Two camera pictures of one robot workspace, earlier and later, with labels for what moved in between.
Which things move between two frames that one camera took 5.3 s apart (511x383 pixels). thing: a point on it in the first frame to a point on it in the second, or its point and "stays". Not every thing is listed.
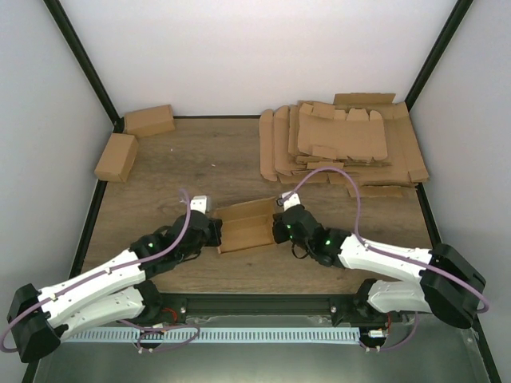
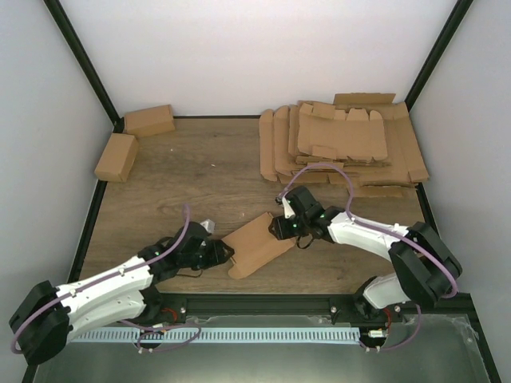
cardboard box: x=119 y=158 stays
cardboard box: x=247 y=225 to x=254 y=244
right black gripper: x=279 y=236 stays
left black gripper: x=215 y=227 to x=218 y=254
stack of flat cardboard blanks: x=366 y=134 stays
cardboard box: x=150 y=120 stays
